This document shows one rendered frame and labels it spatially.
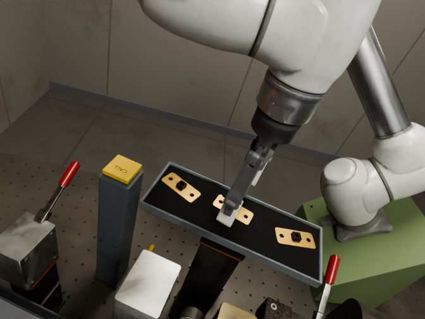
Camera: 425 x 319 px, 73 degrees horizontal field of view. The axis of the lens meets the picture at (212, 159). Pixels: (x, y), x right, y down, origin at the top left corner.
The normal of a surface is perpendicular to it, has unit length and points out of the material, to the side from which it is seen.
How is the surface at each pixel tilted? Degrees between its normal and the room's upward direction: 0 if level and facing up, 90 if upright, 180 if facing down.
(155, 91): 90
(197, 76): 90
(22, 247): 0
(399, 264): 47
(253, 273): 0
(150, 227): 0
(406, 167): 73
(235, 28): 102
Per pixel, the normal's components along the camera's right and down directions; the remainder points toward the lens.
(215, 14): -0.16, 0.65
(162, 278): 0.26, -0.73
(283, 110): -0.44, 0.48
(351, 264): -0.52, -0.66
